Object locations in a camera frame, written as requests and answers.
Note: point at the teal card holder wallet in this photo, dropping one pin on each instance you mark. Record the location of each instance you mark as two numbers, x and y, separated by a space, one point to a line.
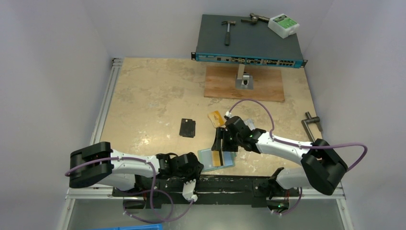
205 157

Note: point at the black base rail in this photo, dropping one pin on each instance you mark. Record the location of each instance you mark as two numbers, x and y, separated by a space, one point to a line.
255 191

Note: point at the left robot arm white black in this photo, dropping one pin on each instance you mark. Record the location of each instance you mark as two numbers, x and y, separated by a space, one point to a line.
100 164

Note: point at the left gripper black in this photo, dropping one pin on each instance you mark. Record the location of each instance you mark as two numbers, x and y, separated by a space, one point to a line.
197 171

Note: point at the blue plastic bin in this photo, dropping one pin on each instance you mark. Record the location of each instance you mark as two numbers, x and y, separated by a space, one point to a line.
137 227

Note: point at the metal post stand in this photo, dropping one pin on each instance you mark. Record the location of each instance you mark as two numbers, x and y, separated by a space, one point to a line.
244 81

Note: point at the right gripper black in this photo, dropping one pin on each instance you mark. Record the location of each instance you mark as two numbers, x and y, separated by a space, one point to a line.
224 140

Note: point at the aluminium frame rail left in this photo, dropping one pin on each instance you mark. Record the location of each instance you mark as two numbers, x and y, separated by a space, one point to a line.
117 64

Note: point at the black credit card stack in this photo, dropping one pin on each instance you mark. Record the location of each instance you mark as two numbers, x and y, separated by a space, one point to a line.
187 128

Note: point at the gold credit card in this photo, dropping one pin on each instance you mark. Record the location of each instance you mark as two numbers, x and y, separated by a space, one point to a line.
216 119
217 158

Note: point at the white green box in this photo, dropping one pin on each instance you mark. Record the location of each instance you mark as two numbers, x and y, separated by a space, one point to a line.
283 25

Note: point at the aluminium frame rail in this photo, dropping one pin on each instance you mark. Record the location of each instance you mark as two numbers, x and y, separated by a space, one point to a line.
117 64
89 193

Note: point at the plywood board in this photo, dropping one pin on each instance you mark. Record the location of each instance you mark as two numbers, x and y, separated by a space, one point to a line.
267 84

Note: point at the small claw hammer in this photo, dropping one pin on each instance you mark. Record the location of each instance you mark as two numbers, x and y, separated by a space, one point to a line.
227 36

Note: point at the dark hammer tool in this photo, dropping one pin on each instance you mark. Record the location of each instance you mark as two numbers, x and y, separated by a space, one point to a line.
254 19

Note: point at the network switch dark blue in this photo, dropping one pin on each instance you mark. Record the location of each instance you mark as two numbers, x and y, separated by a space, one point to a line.
250 44

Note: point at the aluminium frame rail front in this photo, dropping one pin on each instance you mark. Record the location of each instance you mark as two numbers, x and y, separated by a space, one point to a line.
89 193

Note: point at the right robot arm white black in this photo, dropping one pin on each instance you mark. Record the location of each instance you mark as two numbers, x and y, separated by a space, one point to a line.
320 167

